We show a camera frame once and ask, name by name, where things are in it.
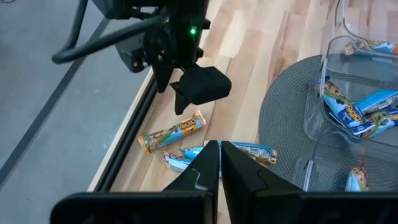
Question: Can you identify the blue red granola bar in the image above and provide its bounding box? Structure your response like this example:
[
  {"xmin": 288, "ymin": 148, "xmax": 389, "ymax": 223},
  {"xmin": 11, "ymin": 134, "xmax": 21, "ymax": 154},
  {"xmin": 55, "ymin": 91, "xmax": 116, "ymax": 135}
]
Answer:
[{"xmin": 344, "ymin": 163, "xmax": 370, "ymax": 192}]

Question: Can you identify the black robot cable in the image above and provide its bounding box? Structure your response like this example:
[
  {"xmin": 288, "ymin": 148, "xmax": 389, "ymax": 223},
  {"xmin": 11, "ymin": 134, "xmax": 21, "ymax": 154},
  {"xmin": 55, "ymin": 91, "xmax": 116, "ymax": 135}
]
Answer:
[{"xmin": 51, "ymin": 0, "xmax": 170, "ymax": 65}]

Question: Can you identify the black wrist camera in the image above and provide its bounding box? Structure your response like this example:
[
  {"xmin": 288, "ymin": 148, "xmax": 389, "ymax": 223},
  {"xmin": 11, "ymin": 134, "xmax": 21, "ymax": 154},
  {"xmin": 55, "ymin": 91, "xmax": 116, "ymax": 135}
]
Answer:
[{"xmin": 114, "ymin": 32, "xmax": 150, "ymax": 75}]

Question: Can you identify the black aluminium table frame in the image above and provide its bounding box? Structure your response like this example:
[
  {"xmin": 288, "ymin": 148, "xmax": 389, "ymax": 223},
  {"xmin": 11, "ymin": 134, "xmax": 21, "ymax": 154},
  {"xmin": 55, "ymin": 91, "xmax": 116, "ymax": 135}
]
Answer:
[{"xmin": 93, "ymin": 73, "xmax": 159, "ymax": 193}]

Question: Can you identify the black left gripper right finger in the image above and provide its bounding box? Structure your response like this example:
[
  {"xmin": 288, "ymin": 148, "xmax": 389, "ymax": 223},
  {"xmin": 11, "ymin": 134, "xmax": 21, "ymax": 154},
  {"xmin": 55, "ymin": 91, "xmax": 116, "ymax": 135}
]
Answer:
[{"xmin": 220, "ymin": 140, "xmax": 398, "ymax": 224}]

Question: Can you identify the round grey woven placemat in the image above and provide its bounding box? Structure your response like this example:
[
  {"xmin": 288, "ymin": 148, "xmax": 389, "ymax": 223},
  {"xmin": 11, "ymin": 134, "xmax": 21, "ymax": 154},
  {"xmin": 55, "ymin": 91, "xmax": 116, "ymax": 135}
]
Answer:
[{"xmin": 257, "ymin": 54, "xmax": 398, "ymax": 192}]

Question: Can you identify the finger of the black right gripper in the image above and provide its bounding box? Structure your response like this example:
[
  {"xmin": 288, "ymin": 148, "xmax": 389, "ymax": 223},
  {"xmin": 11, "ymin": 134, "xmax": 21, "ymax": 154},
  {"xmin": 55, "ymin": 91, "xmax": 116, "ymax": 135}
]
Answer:
[
  {"xmin": 151, "ymin": 57, "xmax": 175, "ymax": 94},
  {"xmin": 169, "ymin": 64, "xmax": 233, "ymax": 116}
]

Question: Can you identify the clear plastic bin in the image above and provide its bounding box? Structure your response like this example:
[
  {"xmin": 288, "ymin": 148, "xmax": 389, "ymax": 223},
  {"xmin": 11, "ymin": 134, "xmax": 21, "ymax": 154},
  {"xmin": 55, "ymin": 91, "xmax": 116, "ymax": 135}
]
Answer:
[
  {"xmin": 303, "ymin": 34, "xmax": 398, "ymax": 150},
  {"xmin": 320, "ymin": 0, "xmax": 398, "ymax": 60},
  {"xmin": 292, "ymin": 130, "xmax": 398, "ymax": 192}
]

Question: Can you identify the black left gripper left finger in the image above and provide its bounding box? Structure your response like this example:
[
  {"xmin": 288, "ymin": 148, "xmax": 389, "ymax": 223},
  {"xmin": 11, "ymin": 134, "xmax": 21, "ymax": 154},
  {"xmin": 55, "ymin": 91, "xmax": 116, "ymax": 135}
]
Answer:
[{"xmin": 49, "ymin": 139, "xmax": 220, "ymax": 224}]

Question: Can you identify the orange blue Chewy granola bar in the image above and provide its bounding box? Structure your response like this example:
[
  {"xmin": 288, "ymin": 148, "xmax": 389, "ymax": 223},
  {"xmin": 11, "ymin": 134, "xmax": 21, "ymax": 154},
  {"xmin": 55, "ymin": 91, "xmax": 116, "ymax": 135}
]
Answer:
[{"xmin": 137, "ymin": 110, "xmax": 207, "ymax": 155}]

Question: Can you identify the light blue granola bar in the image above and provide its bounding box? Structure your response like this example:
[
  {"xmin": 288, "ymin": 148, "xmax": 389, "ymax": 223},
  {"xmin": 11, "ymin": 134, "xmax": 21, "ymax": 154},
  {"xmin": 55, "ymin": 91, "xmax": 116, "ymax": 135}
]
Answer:
[
  {"xmin": 343, "ymin": 39, "xmax": 398, "ymax": 57},
  {"xmin": 163, "ymin": 151, "xmax": 195, "ymax": 174},
  {"xmin": 181, "ymin": 139, "xmax": 278, "ymax": 166}
]

